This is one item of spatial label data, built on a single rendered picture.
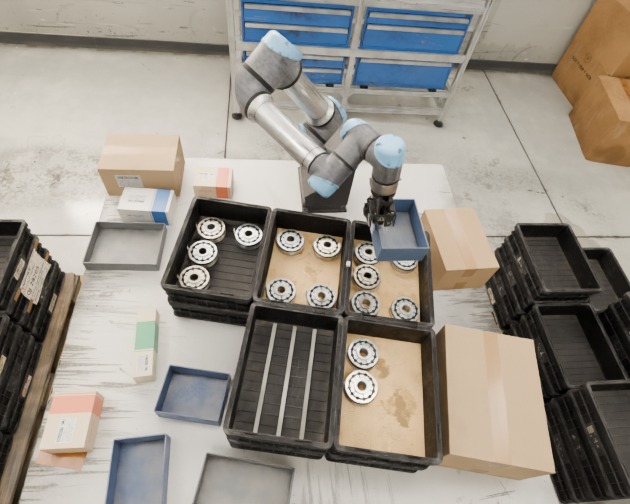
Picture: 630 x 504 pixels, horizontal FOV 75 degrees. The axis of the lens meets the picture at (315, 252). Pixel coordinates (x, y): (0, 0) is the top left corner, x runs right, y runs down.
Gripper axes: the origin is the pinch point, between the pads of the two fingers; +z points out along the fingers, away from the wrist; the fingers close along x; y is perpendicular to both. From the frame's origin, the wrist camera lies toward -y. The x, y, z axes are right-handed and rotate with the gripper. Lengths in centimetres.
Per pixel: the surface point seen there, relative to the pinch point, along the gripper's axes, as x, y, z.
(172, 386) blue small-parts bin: -69, 37, 33
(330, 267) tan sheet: -13.9, -2.4, 27.6
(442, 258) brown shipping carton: 29.4, -5.5, 30.0
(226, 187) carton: -56, -46, 28
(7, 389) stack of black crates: -147, 26, 64
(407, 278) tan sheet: 14.9, 1.9, 31.2
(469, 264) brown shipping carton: 39, -3, 31
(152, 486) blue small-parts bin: -70, 66, 33
